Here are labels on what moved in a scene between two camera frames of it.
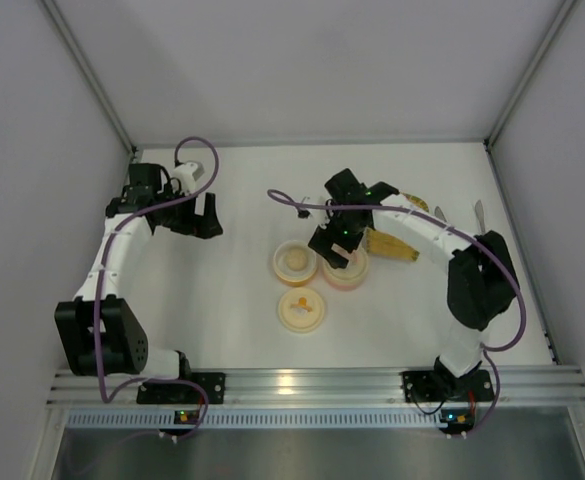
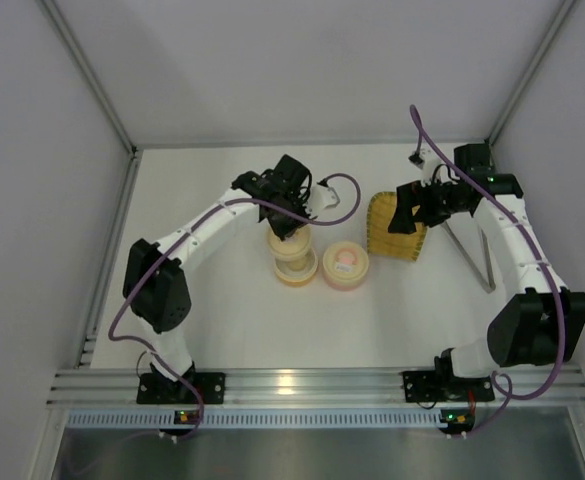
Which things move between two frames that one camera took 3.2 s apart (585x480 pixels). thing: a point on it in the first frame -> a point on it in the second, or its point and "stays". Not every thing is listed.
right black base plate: (421, 386) stays
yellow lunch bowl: (295, 263) stays
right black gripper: (333, 239) -> (423, 204)
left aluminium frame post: (90, 73) stays
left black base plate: (214, 384) stays
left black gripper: (187, 218) -> (282, 220)
